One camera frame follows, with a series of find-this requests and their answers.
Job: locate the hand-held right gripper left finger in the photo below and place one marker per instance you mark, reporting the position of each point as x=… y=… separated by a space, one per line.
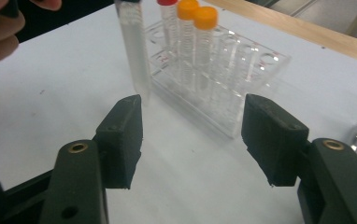
x=122 y=140

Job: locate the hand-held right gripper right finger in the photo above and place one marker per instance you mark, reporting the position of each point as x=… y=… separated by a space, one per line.
x=273 y=137

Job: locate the clear acrylic tube rack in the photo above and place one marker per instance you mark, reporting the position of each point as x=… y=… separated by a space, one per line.
x=245 y=74

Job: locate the orange cap test tube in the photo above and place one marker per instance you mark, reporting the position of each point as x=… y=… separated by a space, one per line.
x=187 y=9
x=205 y=18

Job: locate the white table board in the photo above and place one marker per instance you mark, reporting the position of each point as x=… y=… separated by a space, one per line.
x=42 y=109

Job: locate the wooden table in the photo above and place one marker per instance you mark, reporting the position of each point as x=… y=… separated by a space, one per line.
x=292 y=28

